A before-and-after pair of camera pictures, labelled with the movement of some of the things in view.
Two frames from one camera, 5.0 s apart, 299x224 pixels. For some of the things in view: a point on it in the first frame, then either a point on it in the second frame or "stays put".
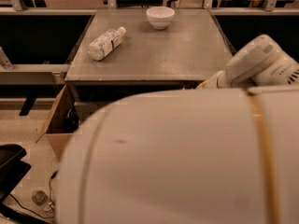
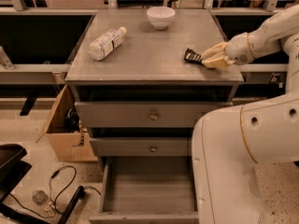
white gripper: (216, 81) to (237, 49)
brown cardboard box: (62, 123) stays put
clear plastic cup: (39, 197) stays put
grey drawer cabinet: (121, 53) stays put
